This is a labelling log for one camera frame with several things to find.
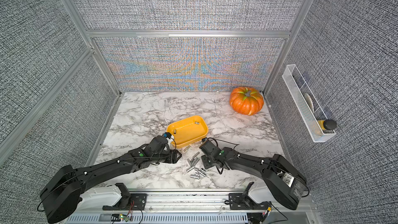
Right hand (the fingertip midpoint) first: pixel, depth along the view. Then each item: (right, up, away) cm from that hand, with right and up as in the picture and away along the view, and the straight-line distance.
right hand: (206, 155), depth 86 cm
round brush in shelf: (+46, +29, -16) cm, 57 cm away
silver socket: (-5, +16, +15) cm, 23 cm away
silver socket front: (-6, -9, -6) cm, 12 cm away
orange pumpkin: (+26, +31, +12) cm, 42 cm away
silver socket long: (-8, -3, +2) cm, 8 cm away
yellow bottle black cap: (+47, +20, -25) cm, 57 cm away
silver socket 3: (-11, +2, +5) cm, 12 cm away
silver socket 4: (-6, -3, 0) cm, 6 cm away
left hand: (-14, +2, -4) cm, 15 cm away
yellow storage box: (-12, +12, +12) cm, 20 cm away
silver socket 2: (-19, +11, +11) cm, 25 cm away
